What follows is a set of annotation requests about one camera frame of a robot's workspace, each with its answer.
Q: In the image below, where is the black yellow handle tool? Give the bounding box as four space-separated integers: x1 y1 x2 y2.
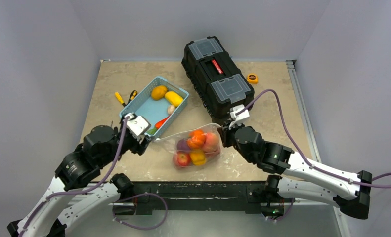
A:
127 90 138 104

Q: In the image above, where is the polka dot zip bag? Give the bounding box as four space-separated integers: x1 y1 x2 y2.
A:
155 123 222 169

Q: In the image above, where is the red onion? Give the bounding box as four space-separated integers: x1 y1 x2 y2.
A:
176 139 192 153

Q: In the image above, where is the black base frame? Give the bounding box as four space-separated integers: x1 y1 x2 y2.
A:
113 181 292 217

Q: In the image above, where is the yellow tape measure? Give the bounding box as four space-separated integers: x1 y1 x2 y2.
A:
246 74 258 84

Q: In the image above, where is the red apple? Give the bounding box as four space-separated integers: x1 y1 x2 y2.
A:
175 152 192 167

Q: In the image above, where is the small orange pumpkin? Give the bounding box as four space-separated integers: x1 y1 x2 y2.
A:
187 130 206 150

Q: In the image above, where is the garlic bulb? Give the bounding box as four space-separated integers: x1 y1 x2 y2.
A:
167 105 176 116

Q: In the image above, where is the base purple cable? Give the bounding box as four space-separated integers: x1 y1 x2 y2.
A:
112 192 169 230

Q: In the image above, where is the yellow lemon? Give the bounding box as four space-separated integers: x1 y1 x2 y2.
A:
151 85 168 101

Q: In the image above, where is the yellow bell pepper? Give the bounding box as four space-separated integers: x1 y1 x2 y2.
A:
189 150 207 165

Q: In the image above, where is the light blue plastic basket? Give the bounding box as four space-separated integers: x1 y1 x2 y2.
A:
119 76 189 139

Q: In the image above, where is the yellow handle screwdriver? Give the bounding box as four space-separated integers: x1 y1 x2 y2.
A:
115 92 126 107

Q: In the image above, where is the yellow squash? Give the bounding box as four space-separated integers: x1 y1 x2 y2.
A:
164 91 183 107

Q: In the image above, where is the peach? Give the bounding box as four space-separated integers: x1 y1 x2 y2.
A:
202 132 219 153

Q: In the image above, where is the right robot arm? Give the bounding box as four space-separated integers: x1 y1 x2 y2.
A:
217 121 373 220

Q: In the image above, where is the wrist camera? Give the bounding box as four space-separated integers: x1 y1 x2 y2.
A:
124 113 151 142
229 104 250 129

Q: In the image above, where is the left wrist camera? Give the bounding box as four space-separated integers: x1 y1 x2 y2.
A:
124 113 151 142

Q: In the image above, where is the black plastic toolbox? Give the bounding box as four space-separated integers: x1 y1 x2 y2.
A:
181 36 255 125

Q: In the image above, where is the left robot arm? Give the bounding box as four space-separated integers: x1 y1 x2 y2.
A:
7 125 151 237

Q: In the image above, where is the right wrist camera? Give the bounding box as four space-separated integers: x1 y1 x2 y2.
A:
229 104 250 129

